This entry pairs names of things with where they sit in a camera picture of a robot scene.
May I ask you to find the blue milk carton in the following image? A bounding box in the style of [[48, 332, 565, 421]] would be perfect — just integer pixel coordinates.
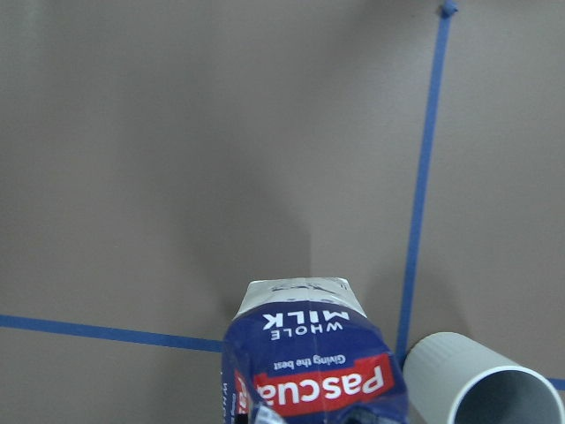
[[221, 277, 409, 423]]

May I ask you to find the white ribbed mug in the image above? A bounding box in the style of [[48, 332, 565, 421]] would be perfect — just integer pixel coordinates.
[[403, 332, 564, 423]]

